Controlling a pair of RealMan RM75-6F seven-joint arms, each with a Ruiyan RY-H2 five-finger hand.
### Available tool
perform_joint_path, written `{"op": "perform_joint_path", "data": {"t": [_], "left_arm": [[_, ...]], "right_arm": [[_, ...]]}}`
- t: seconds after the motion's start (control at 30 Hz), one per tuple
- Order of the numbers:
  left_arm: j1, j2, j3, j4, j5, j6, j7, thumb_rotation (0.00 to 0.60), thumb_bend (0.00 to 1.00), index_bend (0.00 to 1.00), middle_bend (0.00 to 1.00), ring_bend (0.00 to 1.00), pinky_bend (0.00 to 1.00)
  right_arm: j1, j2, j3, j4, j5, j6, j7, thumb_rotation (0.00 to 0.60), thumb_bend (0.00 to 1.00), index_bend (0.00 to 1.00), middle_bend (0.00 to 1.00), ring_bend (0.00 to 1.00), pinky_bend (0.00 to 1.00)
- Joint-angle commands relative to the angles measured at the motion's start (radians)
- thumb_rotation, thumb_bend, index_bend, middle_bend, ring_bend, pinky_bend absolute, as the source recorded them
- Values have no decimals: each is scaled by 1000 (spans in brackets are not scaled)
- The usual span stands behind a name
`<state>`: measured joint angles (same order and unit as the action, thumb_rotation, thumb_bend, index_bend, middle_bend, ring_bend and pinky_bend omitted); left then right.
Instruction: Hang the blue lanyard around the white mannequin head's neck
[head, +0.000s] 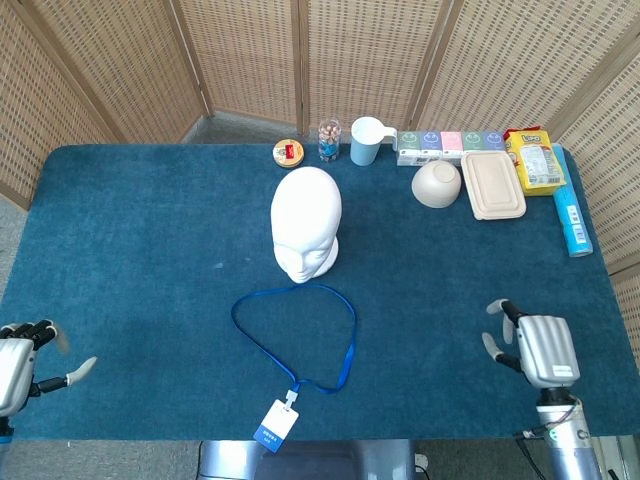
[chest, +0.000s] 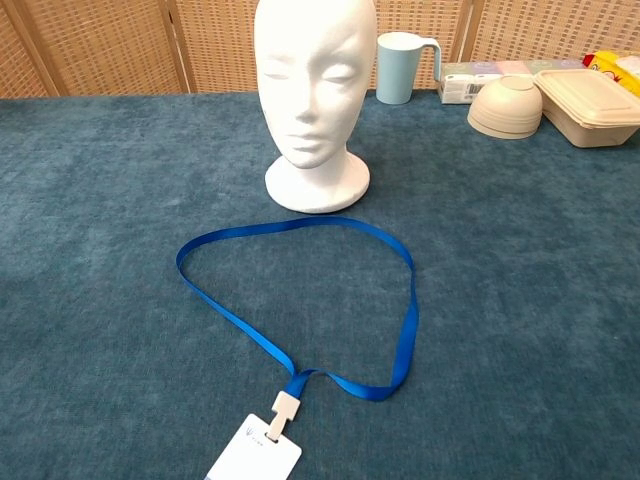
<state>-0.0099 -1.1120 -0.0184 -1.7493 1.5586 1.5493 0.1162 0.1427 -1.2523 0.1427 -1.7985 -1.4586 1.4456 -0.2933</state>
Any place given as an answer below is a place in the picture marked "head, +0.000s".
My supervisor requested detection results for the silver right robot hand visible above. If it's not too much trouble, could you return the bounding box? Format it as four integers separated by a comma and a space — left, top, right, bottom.
481, 298, 581, 390

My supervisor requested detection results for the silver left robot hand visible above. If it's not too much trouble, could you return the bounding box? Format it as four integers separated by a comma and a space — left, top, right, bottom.
0, 319, 99, 419

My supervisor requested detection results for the blue lanyard strap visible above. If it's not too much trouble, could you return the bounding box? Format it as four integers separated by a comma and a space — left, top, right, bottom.
230, 283, 358, 396

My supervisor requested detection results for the white ID badge card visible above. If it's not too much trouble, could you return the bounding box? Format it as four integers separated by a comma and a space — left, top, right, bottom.
252, 389, 301, 455

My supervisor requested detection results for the blue roll of bags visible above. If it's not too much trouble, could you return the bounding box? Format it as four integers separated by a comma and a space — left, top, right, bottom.
551, 143, 594, 259

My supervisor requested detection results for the beige lidded lunch box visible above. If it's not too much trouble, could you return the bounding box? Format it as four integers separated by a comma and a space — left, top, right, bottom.
460, 151, 528, 221

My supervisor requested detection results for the teal table cloth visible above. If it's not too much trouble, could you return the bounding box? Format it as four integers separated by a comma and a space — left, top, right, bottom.
0, 143, 629, 444

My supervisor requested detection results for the yellow snack package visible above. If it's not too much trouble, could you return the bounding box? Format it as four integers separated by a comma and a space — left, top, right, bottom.
502, 125, 568, 197

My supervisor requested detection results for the beige bowl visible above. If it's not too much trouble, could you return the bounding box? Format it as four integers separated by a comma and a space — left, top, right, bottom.
411, 159, 462, 208

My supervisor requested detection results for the pink tissue pack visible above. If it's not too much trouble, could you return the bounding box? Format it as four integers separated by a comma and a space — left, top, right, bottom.
440, 131, 465, 166

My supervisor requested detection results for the grey-blue robot torso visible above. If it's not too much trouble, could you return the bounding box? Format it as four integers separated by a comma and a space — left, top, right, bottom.
197, 439, 416, 480

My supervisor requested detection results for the light blue mug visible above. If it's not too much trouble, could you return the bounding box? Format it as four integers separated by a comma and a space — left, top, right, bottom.
349, 116, 398, 166

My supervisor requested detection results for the white foam mannequin head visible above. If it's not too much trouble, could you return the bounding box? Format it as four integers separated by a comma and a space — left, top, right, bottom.
270, 166, 344, 285

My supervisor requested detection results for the clear jar of candies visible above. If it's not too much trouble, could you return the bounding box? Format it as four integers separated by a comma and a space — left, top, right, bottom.
318, 117, 343, 164

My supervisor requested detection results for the round orange tin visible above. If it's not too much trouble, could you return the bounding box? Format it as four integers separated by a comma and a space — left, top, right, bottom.
272, 138, 305, 170

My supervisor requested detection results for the bamboo folding screen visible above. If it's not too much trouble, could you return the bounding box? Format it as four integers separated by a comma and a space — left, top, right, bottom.
0, 0, 640, 371

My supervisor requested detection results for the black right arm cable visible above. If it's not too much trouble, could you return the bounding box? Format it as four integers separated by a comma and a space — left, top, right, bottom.
514, 428, 551, 480

